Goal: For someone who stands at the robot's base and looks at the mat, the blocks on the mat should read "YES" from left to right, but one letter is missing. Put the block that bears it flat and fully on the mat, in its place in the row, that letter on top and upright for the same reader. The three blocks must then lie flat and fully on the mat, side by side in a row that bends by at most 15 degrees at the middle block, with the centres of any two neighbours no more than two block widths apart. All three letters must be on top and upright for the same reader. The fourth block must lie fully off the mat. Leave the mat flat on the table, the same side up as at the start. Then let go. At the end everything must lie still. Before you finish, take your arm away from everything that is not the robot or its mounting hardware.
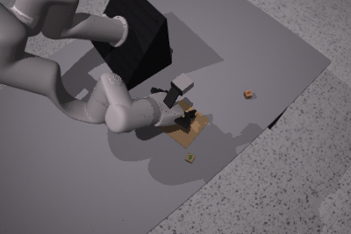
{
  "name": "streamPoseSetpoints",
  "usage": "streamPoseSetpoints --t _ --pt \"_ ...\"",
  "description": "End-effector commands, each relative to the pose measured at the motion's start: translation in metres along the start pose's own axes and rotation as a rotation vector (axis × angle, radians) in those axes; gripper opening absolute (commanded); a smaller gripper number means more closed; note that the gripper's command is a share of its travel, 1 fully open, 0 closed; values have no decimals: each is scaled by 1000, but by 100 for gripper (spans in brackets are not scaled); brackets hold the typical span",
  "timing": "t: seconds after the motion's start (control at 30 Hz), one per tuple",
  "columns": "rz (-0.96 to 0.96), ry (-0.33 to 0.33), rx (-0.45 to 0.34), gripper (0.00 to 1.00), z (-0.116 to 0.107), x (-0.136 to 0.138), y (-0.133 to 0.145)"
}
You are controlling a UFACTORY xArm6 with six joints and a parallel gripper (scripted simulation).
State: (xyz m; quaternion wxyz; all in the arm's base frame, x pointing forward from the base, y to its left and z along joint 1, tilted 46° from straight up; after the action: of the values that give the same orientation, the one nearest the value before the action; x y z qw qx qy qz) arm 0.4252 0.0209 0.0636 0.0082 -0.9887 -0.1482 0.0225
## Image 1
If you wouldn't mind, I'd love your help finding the tan flat mat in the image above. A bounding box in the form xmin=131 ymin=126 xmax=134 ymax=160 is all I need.
xmin=159 ymin=99 xmax=210 ymax=148

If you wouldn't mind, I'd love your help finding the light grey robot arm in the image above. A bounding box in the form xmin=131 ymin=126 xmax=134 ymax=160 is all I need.
xmin=0 ymin=0 xmax=161 ymax=133

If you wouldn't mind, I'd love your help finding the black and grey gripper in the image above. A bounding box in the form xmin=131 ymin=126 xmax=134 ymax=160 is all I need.
xmin=144 ymin=88 xmax=197 ymax=129

